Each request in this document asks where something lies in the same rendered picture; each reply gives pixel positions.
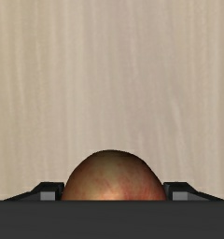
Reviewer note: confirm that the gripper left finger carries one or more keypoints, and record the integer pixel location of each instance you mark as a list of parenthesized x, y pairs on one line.
[(48, 190)]

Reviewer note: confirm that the red apple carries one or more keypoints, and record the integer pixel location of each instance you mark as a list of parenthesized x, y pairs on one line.
[(113, 177)]

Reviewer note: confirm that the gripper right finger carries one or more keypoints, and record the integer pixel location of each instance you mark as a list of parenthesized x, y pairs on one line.
[(178, 190)]

